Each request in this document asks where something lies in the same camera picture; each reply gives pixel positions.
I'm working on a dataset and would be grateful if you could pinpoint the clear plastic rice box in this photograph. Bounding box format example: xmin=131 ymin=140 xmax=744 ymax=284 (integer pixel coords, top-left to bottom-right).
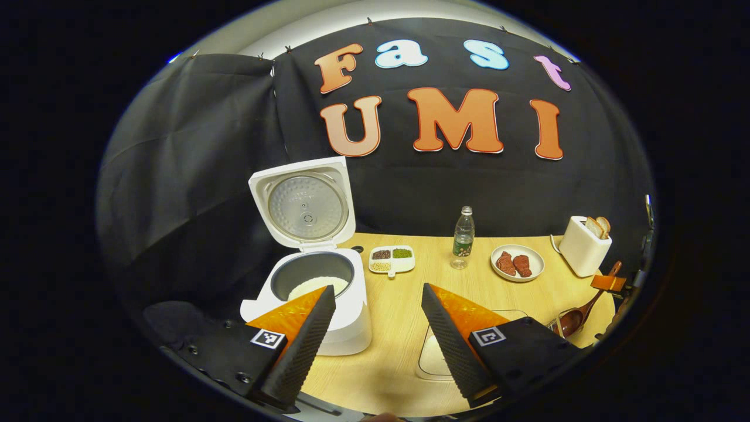
xmin=416 ymin=309 xmax=528 ymax=382

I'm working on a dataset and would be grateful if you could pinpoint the white toaster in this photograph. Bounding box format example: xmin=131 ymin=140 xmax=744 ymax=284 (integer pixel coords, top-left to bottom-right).
xmin=558 ymin=216 xmax=613 ymax=278

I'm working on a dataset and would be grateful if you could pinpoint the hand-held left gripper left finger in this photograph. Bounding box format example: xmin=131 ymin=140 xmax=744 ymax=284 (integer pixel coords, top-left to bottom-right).
xmin=161 ymin=285 xmax=338 ymax=412

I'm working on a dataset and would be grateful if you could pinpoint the clear plastic water bottle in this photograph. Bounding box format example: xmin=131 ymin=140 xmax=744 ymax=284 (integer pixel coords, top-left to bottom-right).
xmin=452 ymin=206 xmax=476 ymax=261

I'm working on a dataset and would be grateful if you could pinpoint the black backdrop cloth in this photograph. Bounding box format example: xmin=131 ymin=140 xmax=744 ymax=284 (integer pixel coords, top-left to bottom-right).
xmin=97 ymin=18 xmax=654 ymax=329

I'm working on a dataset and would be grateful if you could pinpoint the brown wooden spoon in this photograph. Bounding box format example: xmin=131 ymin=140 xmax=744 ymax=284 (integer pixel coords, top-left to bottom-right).
xmin=555 ymin=261 xmax=623 ymax=339

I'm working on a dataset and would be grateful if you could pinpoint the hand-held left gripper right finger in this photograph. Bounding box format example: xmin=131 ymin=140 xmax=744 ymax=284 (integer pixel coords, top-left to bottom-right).
xmin=421 ymin=283 xmax=587 ymax=409

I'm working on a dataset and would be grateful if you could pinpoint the white round plate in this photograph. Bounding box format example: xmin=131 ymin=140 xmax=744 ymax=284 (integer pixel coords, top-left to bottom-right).
xmin=490 ymin=244 xmax=546 ymax=283

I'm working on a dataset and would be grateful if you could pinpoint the white rice cooker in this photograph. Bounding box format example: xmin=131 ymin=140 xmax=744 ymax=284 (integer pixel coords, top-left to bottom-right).
xmin=240 ymin=155 xmax=373 ymax=357

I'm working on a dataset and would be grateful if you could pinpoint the white rice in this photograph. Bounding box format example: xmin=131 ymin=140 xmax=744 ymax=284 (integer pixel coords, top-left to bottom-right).
xmin=287 ymin=277 xmax=350 ymax=302
xmin=420 ymin=335 xmax=453 ymax=377

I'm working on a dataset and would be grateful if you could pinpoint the white divided dish of grains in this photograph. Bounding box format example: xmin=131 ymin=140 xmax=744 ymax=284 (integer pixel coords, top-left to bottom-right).
xmin=369 ymin=245 xmax=416 ymax=278

